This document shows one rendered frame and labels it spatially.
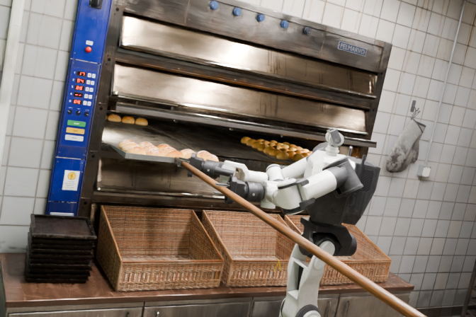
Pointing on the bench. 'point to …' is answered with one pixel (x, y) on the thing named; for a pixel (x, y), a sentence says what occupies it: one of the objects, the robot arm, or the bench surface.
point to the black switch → (95, 1)
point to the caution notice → (71, 180)
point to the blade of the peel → (141, 155)
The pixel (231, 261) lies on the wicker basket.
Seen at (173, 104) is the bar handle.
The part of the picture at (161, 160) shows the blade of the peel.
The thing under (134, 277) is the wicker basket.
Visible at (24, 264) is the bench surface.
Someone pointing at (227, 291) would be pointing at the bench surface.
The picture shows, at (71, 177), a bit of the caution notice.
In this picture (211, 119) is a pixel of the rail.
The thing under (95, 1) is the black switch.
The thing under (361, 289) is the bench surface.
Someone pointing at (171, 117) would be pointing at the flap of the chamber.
